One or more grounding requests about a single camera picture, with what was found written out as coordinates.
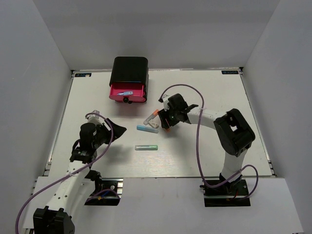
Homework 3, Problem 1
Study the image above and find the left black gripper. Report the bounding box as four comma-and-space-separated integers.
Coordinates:
93, 118, 127, 149

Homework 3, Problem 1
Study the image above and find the pink drawer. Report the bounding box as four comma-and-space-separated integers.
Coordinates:
109, 82, 146, 104

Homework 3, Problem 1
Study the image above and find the black drawer cabinet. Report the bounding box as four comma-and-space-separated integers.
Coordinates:
109, 57, 149, 101

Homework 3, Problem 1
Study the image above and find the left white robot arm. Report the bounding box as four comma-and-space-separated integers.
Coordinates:
33, 114, 127, 234

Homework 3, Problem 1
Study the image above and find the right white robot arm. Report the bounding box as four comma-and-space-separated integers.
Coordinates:
158, 94, 255, 195

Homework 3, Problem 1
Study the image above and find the small staples box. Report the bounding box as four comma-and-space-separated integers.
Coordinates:
148, 120, 159, 129

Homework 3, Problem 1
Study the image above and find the orange capped highlighter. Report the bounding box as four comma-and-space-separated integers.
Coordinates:
143, 109, 159, 125

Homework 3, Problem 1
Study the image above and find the blue capped highlighter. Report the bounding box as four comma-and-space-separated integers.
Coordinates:
136, 125, 158, 134

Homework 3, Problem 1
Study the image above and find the green capped highlighter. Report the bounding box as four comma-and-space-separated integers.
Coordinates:
135, 145, 158, 151

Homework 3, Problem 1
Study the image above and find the left blue corner label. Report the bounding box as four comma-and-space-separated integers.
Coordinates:
75, 73, 92, 78

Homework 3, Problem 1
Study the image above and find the blue corner label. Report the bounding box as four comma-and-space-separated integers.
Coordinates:
75, 73, 92, 78
221, 70, 239, 75

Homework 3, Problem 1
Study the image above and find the right blue corner label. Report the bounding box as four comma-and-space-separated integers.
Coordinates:
221, 70, 239, 75

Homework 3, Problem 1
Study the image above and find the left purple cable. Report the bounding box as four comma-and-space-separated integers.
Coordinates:
15, 111, 121, 232

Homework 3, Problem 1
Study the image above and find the purple cable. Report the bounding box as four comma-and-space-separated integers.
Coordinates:
15, 111, 121, 232
160, 84, 259, 202

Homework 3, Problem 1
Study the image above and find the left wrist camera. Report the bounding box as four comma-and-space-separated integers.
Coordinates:
85, 110, 102, 125

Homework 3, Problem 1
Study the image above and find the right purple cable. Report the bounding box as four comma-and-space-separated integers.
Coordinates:
160, 84, 259, 202

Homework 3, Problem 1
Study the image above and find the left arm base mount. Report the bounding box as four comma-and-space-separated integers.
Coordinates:
85, 178, 123, 206

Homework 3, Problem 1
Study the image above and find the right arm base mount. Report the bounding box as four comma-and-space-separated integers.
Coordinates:
199, 179, 251, 207

